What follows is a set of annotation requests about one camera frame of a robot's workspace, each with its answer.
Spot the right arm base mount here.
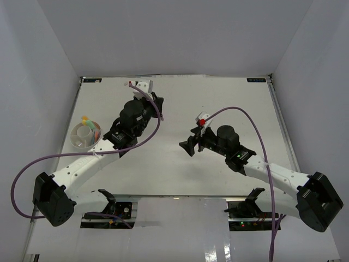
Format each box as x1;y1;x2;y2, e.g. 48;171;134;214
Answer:
224;188;272;231

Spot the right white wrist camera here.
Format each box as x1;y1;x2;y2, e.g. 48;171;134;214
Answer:
195;111;212;136

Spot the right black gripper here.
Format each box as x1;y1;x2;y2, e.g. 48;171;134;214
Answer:
179;124;229;158

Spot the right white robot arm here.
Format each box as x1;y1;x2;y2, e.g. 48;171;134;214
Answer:
179;125;344;233

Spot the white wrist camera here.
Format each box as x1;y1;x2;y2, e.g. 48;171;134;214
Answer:
128;79;153;100
195;111;212;136

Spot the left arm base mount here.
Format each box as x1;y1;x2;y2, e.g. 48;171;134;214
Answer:
80;189;136;229

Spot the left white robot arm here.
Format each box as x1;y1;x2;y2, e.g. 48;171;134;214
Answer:
33;92;164;227

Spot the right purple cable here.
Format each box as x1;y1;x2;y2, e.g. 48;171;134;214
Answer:
204;106;286;261

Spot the green marker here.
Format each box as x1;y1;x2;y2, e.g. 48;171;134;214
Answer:
85;120;95;130

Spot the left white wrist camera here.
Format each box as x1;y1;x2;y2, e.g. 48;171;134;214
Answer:
128;79;153;100

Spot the white divided round container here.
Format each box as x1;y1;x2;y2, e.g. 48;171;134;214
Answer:
70;121;101;150

